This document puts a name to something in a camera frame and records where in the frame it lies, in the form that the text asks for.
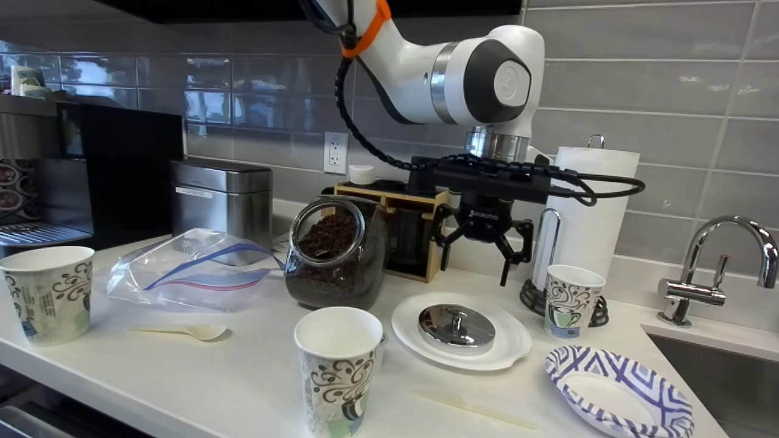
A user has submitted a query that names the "white foam plate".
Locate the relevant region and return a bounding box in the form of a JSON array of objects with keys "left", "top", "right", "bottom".
[{"left": 391, "top": 289, "right": 536, "bottom": 375}]

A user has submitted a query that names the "white wall outlet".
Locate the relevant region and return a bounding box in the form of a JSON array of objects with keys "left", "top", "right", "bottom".
[{"left": 321, "top": 129, "right": 352, "bottom": 178}]

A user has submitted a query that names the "clear zip bag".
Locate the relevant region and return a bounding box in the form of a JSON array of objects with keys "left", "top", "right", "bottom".
[{"left": 105, "top": 225, "right": 287, "bottom": 313}]

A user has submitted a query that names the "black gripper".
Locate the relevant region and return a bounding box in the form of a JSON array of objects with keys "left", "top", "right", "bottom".
[{"left": 433, "top": 189, "right": 536, "bottom": 287}]

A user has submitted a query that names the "brown patterned box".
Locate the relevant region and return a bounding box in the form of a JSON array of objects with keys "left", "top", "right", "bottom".
[{"left": 0, "top": 156, "right": 46, "bottom": 229}]

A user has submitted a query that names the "wooden pod holder box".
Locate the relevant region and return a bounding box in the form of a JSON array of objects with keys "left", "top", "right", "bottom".
[{"left": 331, "top": 180, "right": 450, "bottom": 284}]

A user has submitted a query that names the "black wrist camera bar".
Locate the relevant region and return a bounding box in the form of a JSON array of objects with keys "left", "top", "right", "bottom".
[{"left": 406, "top": 152, "right": 590, "bottom": 207}]

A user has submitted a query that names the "blue patterned paper plate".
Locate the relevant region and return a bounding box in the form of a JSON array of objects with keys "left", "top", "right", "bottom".
[{"left": 543, "top": 342, "right": 700, "bottom": 438}]

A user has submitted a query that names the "wooden stirrer stick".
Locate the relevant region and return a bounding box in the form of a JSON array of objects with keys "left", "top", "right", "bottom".
[{"left": 425, "top": 392, "right": 540, "bottom": 432}]

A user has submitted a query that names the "glass jar of coffee beans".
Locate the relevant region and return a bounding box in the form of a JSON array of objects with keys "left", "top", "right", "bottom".
[{"left": 284, "top": 193, "right": 391, "bottom": 313}]

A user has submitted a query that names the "orange cable strap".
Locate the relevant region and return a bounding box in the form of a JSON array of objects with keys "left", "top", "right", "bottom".
[{"left": 338, "top": 0, "right": 397, "bottom": 61}]

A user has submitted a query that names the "stainless steel canister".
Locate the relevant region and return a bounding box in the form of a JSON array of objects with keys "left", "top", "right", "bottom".
[{"left": 170, "top": 156, "right": 276, "bottom": 246}]

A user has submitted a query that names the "black coffee machine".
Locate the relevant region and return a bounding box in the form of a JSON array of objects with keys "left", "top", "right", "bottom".
[{"left": 51, "top": 100, "right": 189, "bottom": 250}]

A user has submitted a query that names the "chrome faucet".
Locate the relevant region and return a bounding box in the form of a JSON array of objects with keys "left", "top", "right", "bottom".
[{"left": 657, "top": 213, "right": 779, "bottom": 328}]

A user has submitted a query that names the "patterned paper cup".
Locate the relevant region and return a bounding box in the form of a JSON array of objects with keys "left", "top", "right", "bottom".
[
  {"left": 543, "top": 263, "right": 610, "bottom": 340},
  {"left": 0, "top": 244, "right": 97, "bottom": 347},
  {"left": 292, "top": 305, "right": 387, "bottom": 438}
]

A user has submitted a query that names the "dark cabinet front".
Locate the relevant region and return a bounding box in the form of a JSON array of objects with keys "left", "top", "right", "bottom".
[{"left": 0, "top": 363, "right": 167, "bottom": 438}]

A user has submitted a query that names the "white plastic spoon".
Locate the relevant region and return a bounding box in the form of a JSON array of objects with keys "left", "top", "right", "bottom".
[{"left": 129, "top": 320, "right": 231, "bottom": 342}]

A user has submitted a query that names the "white paper towel roll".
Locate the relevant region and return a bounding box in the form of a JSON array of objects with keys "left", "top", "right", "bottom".
[{"left": 531, "top": 143, "right": 644, "bottom": 287}]

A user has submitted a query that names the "chrome jar lid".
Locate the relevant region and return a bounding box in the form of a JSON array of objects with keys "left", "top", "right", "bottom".
[{"left": 416, "top": 302, "right": 497, "bottom": 350}]

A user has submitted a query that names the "steel sink basin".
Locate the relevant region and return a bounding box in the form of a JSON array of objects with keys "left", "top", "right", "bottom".
[{"left": 647, "top": 333, "right": 779, "bottom": 438}]

